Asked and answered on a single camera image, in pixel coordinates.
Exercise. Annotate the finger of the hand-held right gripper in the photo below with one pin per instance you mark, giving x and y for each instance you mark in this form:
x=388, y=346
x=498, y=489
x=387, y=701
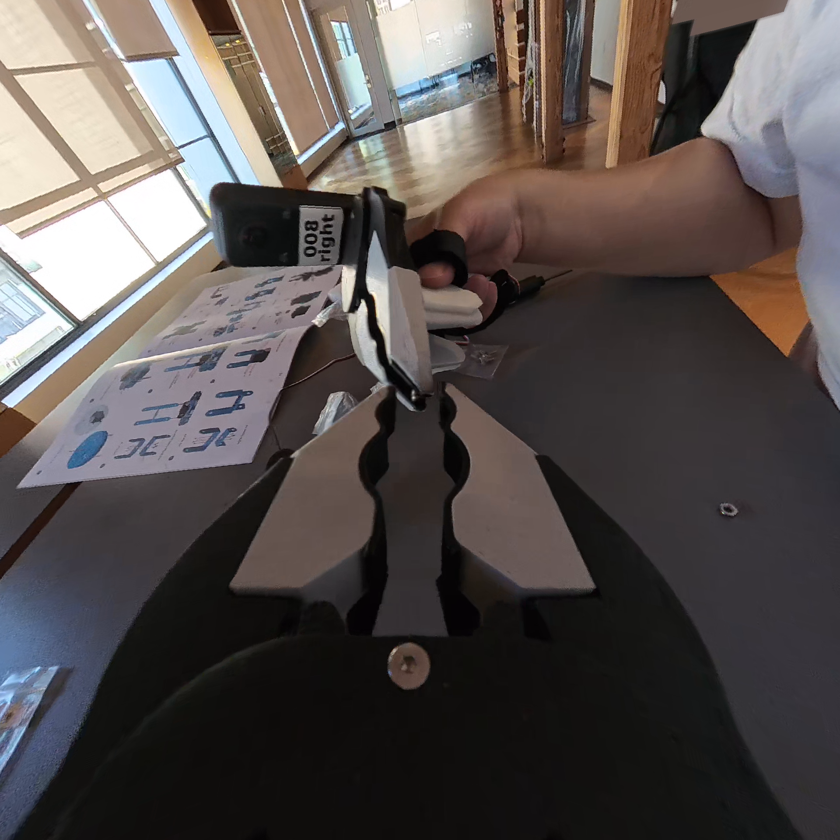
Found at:
x=403, y=328
x=367, y=348

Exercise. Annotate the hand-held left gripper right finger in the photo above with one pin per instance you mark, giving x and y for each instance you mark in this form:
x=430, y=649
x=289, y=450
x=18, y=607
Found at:
x=518, y=525

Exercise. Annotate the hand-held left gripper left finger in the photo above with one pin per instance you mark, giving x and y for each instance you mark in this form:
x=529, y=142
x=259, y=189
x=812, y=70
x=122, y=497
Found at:
x=308, y=525

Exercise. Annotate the white square foam frame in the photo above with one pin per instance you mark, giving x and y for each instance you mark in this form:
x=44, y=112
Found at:
x=334, y=302

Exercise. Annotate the black screwdriver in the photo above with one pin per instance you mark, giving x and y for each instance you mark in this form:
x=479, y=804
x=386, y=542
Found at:
x=531, y=283

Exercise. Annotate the person's right forearm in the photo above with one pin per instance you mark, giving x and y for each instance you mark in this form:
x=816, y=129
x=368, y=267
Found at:
x=656, y=210

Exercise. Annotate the dark brown desk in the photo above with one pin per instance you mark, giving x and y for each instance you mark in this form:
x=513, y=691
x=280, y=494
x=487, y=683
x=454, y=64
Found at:
x=656, y=426

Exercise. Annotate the clear bag of screws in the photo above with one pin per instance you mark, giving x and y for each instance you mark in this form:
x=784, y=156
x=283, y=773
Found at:
x=334, y=410

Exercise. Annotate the flat clear parts bag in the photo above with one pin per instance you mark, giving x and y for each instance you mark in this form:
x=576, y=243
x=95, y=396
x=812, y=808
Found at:
x=485, y=358

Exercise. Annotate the large glass window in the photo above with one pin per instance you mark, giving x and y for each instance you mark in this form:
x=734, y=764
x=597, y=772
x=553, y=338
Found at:
x=131, y=243

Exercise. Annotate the white printed instruction manual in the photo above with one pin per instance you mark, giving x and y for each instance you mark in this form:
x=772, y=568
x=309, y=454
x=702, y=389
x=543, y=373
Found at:
x=197, y=394

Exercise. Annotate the small black washer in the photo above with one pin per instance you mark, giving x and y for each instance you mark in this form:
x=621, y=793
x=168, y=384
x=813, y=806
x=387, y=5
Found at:
x=727, y=508

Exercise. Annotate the beige roller blind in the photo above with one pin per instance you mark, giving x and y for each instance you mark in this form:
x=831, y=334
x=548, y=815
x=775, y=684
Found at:
x=65, y=131
x=138, y=29

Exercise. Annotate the group of small clear bags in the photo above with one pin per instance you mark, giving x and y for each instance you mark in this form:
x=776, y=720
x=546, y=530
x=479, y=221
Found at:
x=26, y=709

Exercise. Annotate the wooden support post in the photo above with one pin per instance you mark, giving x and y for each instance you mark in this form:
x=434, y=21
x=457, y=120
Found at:
x=552, y=79
x=640, y=79

